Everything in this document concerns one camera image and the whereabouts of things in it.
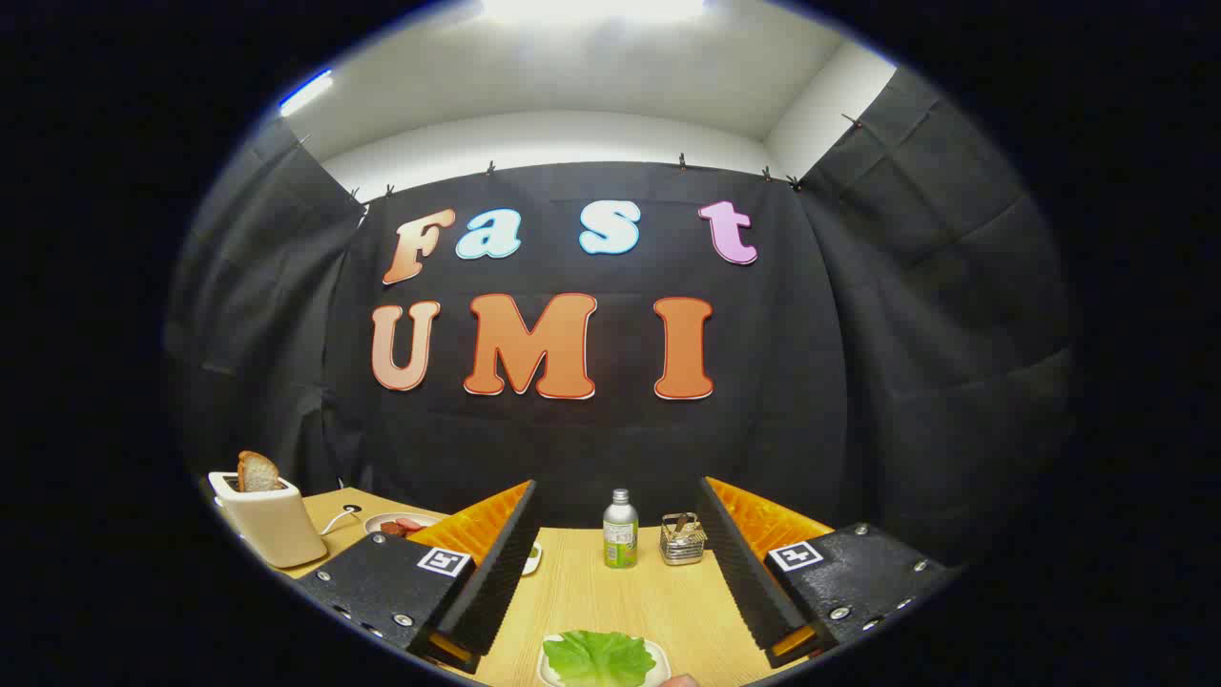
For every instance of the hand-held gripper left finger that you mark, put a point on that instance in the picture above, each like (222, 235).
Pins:
(496, 582)

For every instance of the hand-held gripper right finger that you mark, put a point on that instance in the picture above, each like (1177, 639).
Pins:
(739, 563)

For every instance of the green lettuce leaf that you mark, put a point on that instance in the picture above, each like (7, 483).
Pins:
(596, 658)

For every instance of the bread slice brown crust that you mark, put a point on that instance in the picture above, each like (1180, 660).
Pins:
(258, 472)

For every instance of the white divided dish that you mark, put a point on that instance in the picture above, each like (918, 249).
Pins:
(532, 558)

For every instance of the metal bottle green label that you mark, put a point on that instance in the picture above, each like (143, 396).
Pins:
(620, 534)

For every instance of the white rectangular plate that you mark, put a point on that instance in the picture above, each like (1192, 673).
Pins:
(660, 658)

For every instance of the round white plate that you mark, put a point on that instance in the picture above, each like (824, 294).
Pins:
(377, 523)

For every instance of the black backdrop cloth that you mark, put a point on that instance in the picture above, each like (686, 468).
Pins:
(610, 448)

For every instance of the cream toaster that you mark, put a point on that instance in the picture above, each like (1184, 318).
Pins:
(277, 530)

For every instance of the ceiling light panel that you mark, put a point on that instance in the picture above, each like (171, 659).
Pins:
(591, 8)

